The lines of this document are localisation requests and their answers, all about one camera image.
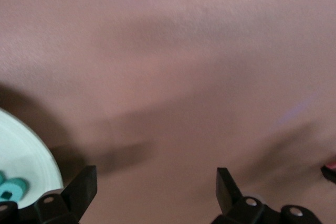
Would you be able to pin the green plate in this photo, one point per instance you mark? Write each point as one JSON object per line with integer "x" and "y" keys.
{"x": 23, "y": 155}

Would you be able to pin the red foam letter w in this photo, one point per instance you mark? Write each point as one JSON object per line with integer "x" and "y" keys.
{"x": 331, "y": 166}

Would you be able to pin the brown paper table cover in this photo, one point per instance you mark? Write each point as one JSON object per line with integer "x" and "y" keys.
{"x": 168, "y": 51}

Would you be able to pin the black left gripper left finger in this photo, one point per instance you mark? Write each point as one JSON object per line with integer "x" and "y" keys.
{"x": 78, "y": 195}

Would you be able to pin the teal foam letter R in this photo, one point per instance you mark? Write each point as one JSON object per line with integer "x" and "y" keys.
{"x": 15, "y": 186}

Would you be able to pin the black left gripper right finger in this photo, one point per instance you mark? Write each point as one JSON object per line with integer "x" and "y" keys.
{"x": 228, "y": 197}

